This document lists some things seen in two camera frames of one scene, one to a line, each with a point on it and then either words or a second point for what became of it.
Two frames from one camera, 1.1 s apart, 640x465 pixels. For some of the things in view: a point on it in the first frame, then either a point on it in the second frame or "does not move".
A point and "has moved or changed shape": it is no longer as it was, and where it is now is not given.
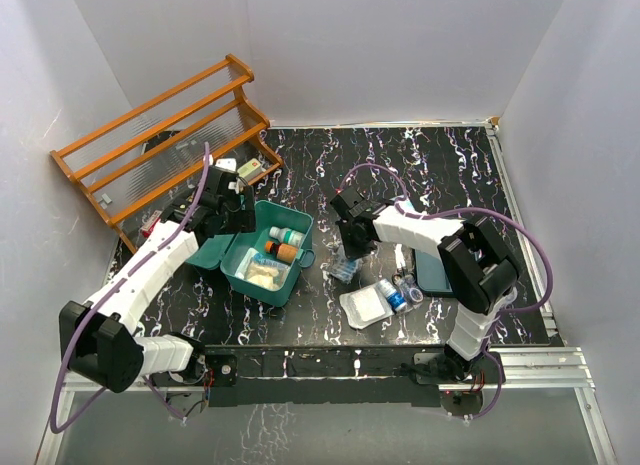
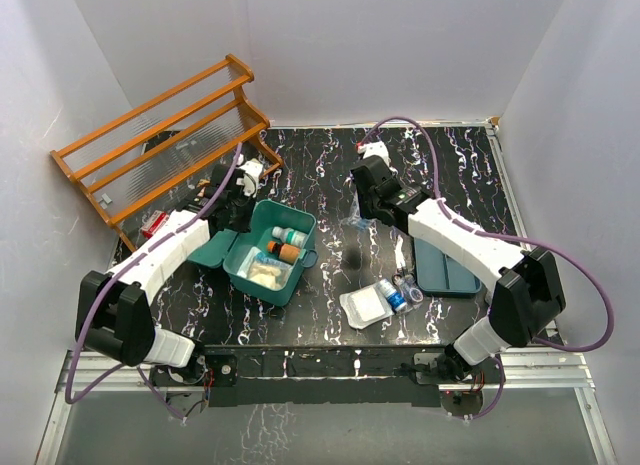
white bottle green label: [287, 236] does not move
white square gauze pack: [365, 306] does not move
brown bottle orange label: [282, 251] does not move
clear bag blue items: [342, 267] has moved or changed shape
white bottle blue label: [392, 295] does not move
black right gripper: [351, 250] to [363, 209]
